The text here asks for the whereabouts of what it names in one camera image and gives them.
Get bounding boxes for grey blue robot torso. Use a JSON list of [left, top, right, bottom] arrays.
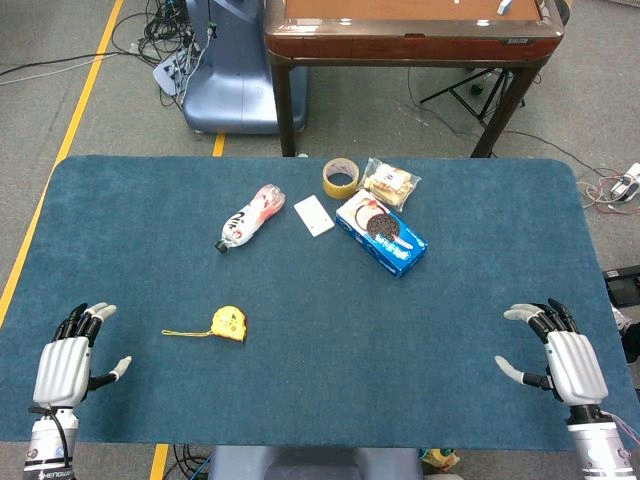
[[207, 446, 424, 480]]

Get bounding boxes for black tripod stand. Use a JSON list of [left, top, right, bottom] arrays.
[[419, 67, 529, 126]]

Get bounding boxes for white rectangular switch plate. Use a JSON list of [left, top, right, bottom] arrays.
[[293, 194, 336, 238]]

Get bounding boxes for black flat equipment box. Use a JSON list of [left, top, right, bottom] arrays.
[[602, 267, 640, 309]]

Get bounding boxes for clear bag of snacks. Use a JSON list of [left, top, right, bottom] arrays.
[[357, 157, 422, 211]]

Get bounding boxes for yellow green toy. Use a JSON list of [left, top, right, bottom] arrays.
[[422, 447, 462, 475]]

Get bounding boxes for long black floor cable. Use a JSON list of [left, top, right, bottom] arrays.
[[0, 49, 151, 80]]

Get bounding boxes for grey power strip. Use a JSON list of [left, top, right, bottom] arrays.
[[152, 49, 201, 96]]

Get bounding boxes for yellow tape measure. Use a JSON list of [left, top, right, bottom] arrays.
[[160, 305, 248, 345]]

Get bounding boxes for red and white wires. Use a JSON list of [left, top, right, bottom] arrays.
[[577, 168, 640, 217]]

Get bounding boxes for white power strip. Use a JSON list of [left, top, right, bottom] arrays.
[[609, 162, 640, 204]]

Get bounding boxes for yellow packing tape roll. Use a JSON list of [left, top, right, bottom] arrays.
[[321, 156, 361, 200]]

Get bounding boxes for blue table carpet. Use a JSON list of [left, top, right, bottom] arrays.
[[0, 154, 640, 451]]

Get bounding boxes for brown wooden game table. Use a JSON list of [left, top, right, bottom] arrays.
[[263, 0, 566, 159]]

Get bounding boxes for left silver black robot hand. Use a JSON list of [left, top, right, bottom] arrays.
[[32, 301, 133, 409]]

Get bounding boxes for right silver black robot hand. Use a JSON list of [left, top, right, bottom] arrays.
[[494, 298, 610, 407]]

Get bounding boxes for tangled black floor cables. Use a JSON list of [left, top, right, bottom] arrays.
[[109, 0, 214, 109]]

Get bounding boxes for clear plastic bottle red label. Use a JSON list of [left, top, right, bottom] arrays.
[[214, 183, 288, 256]]

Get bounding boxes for blue cookie box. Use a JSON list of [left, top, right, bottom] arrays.
[[335, 188, 429, 280]]

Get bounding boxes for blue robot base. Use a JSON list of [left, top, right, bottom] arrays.
[[182, 0, 309, 135]]

